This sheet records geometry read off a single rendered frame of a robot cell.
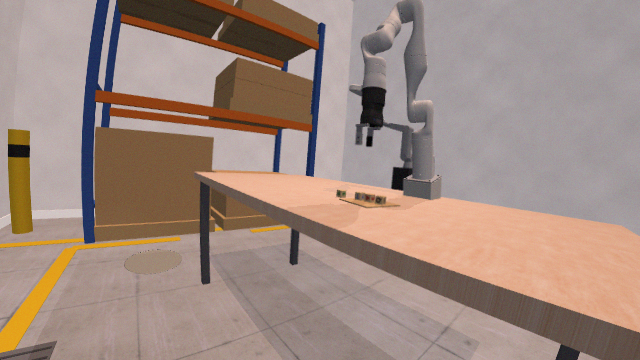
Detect tan flat mat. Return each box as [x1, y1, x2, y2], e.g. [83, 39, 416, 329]
[339, 198, 400, 208]

